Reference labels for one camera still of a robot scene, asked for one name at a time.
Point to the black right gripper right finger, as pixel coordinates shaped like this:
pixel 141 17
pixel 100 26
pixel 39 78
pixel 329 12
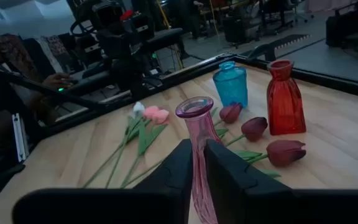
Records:
pixel 253 202

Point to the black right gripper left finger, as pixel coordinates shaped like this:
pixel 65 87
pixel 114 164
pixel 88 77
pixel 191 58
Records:
pixel 154 202

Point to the dark red artificial tulip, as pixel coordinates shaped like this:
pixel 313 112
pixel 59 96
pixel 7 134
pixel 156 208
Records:
pixel 230 112
pixel 285 152
pixel 254 128

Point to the pink artificial tulip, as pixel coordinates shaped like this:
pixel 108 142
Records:
pixel 151 112
pixel 161 116

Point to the white artificial tulip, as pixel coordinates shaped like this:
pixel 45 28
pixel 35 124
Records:
pixel 138 109

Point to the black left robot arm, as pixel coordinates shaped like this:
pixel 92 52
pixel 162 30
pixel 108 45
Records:
pixel 126 43

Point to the pink glass vase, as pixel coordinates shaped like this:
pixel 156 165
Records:
pixel 197 130

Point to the red glass vase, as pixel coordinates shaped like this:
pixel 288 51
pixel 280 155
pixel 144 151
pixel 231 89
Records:
pixel 284 102

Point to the blue glass vase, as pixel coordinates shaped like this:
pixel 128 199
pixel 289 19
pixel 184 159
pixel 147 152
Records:
pixel 230 87

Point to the black office chair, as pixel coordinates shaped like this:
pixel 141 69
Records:
pixel 278 12

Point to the black equipment case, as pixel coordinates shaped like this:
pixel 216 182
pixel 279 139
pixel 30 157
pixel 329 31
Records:
pixel 346 25

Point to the person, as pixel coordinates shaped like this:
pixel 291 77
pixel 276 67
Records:
pixel 8 53

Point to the black metal table frame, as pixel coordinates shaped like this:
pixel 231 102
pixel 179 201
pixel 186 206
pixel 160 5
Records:
pixel 322 79

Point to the silver aluminium rail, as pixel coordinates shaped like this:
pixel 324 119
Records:
pixel 20 137

